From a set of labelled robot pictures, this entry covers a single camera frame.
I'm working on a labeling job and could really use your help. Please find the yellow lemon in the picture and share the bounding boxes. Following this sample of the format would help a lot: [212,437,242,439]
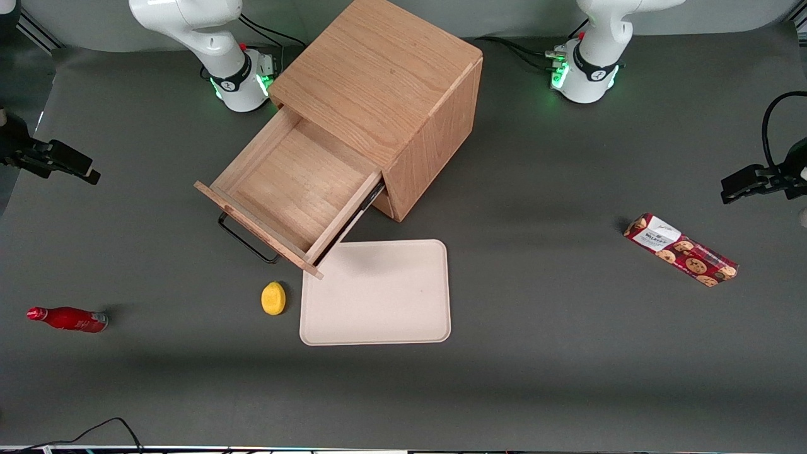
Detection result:
[261,281,287,316]

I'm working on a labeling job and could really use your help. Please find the black right base cables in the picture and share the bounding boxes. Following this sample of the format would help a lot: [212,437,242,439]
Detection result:
[238,14,307,64]

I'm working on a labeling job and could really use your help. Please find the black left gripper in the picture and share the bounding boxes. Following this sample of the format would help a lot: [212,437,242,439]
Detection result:
[721,137,807,204]

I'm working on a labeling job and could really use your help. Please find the wooden drawer cabinet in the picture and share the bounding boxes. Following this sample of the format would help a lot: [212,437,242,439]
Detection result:
[268,0,484,223]

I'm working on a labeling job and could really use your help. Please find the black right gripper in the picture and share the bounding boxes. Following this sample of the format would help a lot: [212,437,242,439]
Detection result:
[0,110,102,185]

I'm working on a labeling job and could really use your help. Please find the beige rectangular tray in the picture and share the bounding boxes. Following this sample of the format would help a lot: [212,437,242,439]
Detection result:
[299,239,452,347]

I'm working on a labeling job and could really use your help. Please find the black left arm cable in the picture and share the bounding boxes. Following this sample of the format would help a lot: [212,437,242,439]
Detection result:
[761,91,807,172]

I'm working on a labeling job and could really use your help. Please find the black left base cables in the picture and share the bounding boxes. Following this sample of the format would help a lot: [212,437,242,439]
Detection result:
[482,19,590,74]

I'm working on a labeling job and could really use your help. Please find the black metal drawer handle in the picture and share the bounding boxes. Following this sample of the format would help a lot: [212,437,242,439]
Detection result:
[218,212,280,265]

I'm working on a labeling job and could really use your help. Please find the aluminium frame bar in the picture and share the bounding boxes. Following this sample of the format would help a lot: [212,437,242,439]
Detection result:
[16,9,64,52]

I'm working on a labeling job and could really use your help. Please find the black base cables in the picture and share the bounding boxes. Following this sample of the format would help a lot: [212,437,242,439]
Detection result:
[482,19,590,74]
[238,14,307,64]

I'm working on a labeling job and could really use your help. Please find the red bottle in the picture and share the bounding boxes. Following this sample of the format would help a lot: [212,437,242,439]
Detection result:
[26,306,109,334]

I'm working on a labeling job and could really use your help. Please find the red cookie package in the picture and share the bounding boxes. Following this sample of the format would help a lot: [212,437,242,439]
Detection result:
[623,213,740,288]

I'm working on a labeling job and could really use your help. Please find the black table edge cable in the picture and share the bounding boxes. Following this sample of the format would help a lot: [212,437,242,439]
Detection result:
[0,417,144,453]

